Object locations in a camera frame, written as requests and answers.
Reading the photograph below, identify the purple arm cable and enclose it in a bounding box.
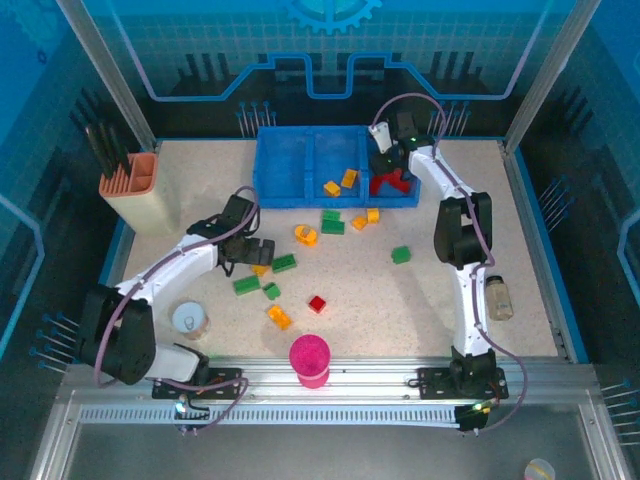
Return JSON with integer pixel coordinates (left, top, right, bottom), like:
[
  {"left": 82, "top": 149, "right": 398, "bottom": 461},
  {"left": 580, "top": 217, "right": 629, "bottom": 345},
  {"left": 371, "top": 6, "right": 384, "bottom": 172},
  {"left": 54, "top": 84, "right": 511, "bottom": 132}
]
[
  {"left": 373, "top": 92, "right": 529, "bottom": 434},
  {"left": 93, "top": 185, "right": 261, "bottom": 435}
]

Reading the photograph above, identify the aluminium table side rail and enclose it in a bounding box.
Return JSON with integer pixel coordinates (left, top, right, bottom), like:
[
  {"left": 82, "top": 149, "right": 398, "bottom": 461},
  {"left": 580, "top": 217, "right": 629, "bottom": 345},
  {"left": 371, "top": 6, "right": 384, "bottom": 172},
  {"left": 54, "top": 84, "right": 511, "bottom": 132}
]
[{"left": 498, "top": 139, "right": 576, "bottom": 362}]

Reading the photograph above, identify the clear jar with beige contents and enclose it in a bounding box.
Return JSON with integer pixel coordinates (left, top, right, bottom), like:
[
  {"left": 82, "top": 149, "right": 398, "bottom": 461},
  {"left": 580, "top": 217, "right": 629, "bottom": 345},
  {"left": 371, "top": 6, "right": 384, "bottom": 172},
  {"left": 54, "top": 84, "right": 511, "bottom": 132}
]
[{"left": 484, "top": 274, "right": 515, "bottom": 321}]

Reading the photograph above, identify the aluminium frame post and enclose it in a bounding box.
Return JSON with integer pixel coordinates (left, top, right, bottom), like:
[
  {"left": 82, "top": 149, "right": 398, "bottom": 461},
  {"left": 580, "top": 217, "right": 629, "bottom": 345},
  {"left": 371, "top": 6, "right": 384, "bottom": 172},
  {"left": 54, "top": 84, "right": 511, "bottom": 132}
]
[
  {"left": 503, "top": 0, "right": 602, "bottom": 154},
  {"left": 53, "top": 0, "right": 157, "bottom": 152}
]

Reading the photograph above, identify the pink yellow ball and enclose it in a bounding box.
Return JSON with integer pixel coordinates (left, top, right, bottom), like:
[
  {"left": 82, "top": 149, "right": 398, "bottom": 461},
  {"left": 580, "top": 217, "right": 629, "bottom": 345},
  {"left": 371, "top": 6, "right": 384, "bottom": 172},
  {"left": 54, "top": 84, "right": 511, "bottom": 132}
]
[{"left": 524, "top": 458, "right": 556, "bottom": 480}]

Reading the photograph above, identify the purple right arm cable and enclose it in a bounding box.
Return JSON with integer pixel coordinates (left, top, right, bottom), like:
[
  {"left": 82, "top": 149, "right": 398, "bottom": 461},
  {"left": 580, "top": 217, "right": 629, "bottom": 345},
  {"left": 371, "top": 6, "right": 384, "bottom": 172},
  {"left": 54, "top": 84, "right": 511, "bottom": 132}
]
[{"left": 373, "top": 92, "right": 529, "bottom": 434}]

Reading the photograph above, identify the black utensil handle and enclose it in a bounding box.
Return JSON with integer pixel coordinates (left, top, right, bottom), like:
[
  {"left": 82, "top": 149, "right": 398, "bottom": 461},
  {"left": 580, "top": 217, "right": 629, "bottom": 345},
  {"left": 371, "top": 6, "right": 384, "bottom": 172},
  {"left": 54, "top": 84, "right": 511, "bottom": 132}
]
[
  {"left": 109, "top": 124, "right": 132, "bottom": 179},
  {"left": 97, "top": 122, "right": 121, "bottom": 176},
  {"left": 84, "top": 124, "right": 109, "bottom": 179}
]

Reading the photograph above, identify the white slotted cable duct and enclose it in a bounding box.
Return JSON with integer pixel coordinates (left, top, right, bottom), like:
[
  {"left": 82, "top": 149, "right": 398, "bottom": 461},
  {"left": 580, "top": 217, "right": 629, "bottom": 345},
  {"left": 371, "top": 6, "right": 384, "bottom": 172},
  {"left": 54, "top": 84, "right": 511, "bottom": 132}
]
[{"left": 79, "top": 405, "right": 464, "bottom": 427}]

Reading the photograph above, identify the black right controller box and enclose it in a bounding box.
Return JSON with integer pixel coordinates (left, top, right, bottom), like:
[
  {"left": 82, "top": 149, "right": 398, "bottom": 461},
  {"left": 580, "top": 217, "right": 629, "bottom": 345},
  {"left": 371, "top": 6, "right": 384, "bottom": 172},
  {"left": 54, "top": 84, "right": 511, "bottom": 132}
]
[{"left": 457, "top": 399, "right": 496, "bottom": 434}]

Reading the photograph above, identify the blue three-compartment bin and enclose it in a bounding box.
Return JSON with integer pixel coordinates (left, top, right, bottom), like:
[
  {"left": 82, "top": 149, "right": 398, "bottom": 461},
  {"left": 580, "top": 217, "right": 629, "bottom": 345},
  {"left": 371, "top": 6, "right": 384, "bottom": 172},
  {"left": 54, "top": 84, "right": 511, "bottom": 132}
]
[{"left": 253, "top": 124, "right": 421, "bottom": 210}]

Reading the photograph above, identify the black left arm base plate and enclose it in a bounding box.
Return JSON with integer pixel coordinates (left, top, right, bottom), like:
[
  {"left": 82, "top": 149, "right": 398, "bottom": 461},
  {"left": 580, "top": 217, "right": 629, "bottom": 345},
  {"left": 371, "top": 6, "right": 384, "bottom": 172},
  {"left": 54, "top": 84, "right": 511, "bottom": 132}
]
[{"left": 152, "top": 367, "right": 245, "bottom": 400}]

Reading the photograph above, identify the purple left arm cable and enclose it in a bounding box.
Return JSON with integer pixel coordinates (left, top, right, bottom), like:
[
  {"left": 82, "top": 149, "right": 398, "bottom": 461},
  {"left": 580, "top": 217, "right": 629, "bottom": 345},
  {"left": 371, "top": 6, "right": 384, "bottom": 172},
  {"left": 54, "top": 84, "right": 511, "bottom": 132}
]
[{"left": 93, "top": 185, "right": 261, "bottom": 435}]

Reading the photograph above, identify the aluminium mounting rail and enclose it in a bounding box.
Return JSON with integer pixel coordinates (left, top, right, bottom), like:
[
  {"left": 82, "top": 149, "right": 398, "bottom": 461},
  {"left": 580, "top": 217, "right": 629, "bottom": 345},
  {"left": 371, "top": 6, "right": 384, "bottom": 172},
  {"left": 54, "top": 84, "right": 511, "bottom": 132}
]
[{"left": 59, "top": 357, "right": 601, "bottom": 407}]

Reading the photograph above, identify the pink plastic cup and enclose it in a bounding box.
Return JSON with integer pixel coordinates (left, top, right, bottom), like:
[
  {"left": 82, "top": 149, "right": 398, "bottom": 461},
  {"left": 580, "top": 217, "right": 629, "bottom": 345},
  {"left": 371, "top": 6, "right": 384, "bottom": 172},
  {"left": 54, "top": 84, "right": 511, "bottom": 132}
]
[{"left": 288, "top": 333, "right": 332, "bottom": 390}]

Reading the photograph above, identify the silver-lid tin can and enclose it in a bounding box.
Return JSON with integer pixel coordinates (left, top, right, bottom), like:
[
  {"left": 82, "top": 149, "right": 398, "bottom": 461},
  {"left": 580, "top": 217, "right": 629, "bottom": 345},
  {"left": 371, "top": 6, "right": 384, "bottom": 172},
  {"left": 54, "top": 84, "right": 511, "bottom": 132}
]
[{"left": 172, "top": 301, "right": 211, "bottom": 342}]

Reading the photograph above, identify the beige orange utensil holder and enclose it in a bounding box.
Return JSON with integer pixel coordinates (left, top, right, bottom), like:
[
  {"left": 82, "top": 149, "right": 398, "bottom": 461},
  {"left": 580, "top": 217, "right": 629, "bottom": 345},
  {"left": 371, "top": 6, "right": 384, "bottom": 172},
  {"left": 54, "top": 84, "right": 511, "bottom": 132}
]
[{"left": 98, "top": 152, "right": 177, "bottom": 236}]

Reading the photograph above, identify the large green lego brick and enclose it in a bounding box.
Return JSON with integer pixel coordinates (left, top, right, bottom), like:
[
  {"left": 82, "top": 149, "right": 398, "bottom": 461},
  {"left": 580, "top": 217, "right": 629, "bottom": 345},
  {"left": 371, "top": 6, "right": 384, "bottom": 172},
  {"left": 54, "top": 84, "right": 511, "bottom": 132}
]
[{"left": 319, "top": 209, "right": 346, "bottom": 236}]

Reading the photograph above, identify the black left controller board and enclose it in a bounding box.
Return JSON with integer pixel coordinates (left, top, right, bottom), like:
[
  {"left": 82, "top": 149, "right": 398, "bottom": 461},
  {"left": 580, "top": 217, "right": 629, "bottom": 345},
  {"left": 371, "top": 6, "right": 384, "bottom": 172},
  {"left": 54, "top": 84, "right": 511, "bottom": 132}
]
[{"left": 173, "top": 394, "right": 211, "bottom": 435}]

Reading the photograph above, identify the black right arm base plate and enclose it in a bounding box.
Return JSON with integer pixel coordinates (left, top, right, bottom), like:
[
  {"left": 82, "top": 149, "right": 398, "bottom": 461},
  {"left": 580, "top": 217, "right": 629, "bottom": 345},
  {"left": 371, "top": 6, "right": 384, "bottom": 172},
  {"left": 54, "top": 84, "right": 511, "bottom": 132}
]
[{"left": 417, "top": 367, "right": 510, "bottom": 401}]

